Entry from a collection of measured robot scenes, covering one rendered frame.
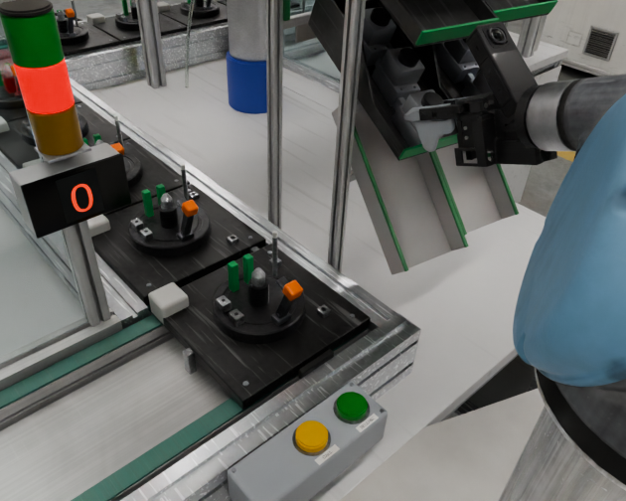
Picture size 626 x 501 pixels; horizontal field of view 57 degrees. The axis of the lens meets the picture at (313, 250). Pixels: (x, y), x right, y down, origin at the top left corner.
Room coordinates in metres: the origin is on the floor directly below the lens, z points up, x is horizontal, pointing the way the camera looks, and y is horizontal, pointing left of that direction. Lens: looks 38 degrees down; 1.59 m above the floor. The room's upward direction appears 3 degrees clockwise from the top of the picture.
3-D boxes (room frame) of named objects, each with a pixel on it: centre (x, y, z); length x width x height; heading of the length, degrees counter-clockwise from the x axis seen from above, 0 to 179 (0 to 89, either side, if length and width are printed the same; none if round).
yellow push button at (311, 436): (0.43, -0.01, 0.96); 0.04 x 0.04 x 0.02
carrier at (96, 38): (1.80, 0.80, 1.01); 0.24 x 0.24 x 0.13; 44
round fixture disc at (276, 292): (0.64, 0.08, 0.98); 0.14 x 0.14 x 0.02
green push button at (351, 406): (0.47, -0.06, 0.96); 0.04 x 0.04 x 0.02
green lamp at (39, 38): (0.59, 0.30, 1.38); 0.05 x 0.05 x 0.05
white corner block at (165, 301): (0.64, 0.22, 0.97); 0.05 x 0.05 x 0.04; 44
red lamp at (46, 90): (0.59, 0.30, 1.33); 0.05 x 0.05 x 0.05
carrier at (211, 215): (0.82, 0.25, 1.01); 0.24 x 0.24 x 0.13; 44
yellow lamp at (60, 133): (0.59, 0.30, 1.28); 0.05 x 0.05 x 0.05
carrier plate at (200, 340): (0.64, 0.08, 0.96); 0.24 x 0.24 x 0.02; 44
